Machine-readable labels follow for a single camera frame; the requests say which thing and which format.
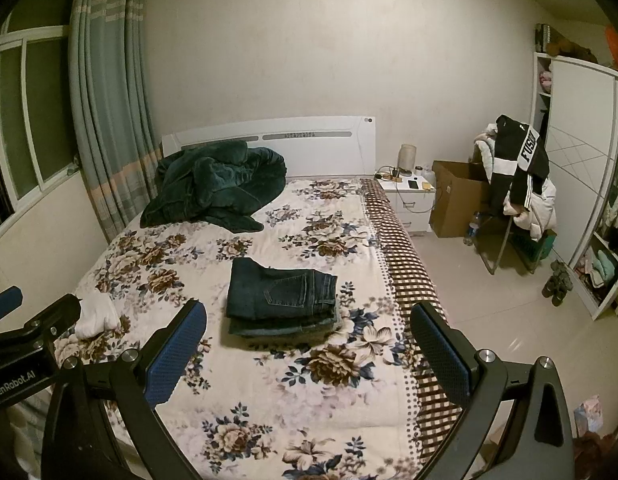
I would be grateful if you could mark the large brown cardboard box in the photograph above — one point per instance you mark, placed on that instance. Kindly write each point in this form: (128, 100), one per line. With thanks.
(456, 200)

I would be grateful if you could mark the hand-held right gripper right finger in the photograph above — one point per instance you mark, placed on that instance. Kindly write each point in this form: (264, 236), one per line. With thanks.
(439, 355)

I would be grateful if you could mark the white bed headboard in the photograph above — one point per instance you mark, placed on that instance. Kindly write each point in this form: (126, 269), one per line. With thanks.
(314, 147)

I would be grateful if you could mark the white wardrobe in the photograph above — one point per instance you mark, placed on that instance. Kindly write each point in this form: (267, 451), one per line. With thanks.
(584, 160)

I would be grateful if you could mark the folded grey pants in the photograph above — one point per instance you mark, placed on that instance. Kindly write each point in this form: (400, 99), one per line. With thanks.
(294, 339)

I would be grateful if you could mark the white nightstand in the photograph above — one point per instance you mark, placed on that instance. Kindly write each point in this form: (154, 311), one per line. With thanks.
(411, 207)

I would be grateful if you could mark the dark blue denim pants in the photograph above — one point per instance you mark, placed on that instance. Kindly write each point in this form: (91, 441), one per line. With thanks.
(269, 290)

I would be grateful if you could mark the white-framed window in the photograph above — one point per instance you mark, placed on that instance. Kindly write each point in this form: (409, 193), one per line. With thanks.
(34, 110)

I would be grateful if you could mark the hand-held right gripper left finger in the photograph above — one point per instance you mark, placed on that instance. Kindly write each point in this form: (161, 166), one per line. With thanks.
(176, 355)

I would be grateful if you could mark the clear water bottle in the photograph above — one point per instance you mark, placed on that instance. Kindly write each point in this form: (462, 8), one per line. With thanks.
(472, 230)

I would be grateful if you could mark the dark green slipper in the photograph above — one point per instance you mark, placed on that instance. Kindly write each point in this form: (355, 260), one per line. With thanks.
(553, 292)
(561, 275)

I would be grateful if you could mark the pink and blue tissue pack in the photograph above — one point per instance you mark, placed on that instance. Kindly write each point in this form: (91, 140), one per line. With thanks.
(588, 417)

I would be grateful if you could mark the dark green plush blanket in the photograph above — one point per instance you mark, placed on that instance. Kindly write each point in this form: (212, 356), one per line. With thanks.
(214, 185)

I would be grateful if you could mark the brown plush toy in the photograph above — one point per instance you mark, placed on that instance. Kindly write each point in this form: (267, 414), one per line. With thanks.
(571, 50)

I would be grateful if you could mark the white cloth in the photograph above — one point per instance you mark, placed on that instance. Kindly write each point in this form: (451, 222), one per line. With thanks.
(96, 317)

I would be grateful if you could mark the yellow notepad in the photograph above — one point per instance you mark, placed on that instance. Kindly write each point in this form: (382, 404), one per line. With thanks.
(427, 187)

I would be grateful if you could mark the beige table lamp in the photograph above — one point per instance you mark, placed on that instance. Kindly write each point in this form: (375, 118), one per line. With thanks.
(408, 160)

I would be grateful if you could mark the green plastic crate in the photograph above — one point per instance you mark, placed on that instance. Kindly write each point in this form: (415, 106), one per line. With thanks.
(536, 250)

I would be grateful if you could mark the bed with floral sheet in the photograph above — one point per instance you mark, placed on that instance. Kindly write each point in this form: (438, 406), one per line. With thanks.
(289, 400)

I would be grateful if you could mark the grey-green striped curtain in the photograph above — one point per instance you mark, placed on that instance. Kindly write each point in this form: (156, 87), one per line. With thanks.
(109, 110)

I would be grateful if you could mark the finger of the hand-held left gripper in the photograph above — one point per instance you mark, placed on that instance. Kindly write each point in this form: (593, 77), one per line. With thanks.
(54, 315)
(4, 305)

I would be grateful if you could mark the teal folded clothes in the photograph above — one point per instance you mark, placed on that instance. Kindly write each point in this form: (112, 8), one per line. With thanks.
(603, 267)

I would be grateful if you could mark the black and white jacket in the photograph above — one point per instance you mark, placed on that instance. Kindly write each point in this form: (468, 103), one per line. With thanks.
(514, 160)

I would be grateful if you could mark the white puffy jacket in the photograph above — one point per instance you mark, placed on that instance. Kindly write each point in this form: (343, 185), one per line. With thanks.
(539, 210)

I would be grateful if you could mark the metal-legged chair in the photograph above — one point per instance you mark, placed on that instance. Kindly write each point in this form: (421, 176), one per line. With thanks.
(504, 247)

